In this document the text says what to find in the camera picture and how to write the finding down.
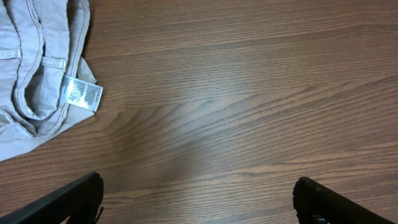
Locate beige shorts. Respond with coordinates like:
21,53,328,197
1,0,103,160

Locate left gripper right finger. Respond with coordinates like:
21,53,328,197
293,177,394,224

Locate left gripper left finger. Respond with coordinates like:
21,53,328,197
1,172,104,224

